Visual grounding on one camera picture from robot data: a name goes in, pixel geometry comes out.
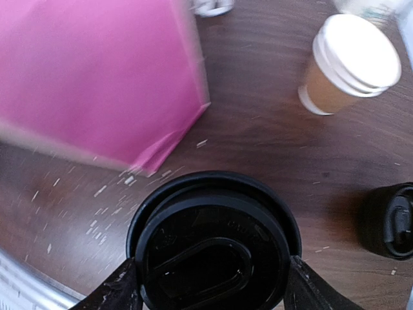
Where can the stack of black lids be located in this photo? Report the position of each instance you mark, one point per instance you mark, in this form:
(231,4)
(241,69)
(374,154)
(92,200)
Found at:
(384,222)

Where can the stack of brown paper cups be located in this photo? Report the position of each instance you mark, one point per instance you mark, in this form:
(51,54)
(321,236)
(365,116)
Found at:
(351,59)

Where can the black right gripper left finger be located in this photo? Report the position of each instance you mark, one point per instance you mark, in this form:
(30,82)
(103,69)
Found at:
(119,291)

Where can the white stirrers in holder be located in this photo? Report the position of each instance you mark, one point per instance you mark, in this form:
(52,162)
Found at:
(212,8)

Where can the paper cakes bag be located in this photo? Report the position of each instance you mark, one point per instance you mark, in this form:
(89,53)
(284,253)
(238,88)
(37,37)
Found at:
(116,84)

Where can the white ceramic mug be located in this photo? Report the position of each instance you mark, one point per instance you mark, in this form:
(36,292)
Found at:
(378,12)

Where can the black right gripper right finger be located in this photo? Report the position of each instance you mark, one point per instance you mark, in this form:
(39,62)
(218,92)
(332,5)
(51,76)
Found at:
(307,290)

